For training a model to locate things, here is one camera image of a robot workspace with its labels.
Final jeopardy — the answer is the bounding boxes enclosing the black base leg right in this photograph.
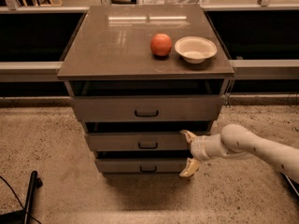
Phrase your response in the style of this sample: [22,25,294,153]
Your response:
[282,174,299,199]

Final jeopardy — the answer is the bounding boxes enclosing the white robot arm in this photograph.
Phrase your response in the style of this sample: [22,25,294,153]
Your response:
[179,124,299,183]

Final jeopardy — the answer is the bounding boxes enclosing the black base leg left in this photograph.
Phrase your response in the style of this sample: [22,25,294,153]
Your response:
[0,171,43,224]

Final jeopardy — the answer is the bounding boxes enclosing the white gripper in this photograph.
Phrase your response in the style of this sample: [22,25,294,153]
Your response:
[179,130,225,177]

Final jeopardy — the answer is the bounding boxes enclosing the black cable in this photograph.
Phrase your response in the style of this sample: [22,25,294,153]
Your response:
[0,175,43,224]

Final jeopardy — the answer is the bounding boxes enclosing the grey drawer cabinet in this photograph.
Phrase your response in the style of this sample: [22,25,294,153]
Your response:
[56,4,235,179]

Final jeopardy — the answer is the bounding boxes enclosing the white paper bowl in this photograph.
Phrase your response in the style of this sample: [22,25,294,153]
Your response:
[175,36,217,63]

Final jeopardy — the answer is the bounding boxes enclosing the grey metal railing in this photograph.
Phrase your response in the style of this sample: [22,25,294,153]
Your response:
[0,0,299,82]

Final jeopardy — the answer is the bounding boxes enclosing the grey drawer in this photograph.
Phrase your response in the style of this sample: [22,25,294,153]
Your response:
[95,158,192,174]
[71,95,224,122]
[85,132,189,151]

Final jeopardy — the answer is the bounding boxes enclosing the red apple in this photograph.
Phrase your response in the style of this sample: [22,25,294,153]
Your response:
[150,34,172,57]

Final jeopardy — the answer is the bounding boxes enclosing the black base leg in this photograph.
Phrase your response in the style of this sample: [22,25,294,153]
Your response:
[282,174,299,199]
[0,171,43,224]

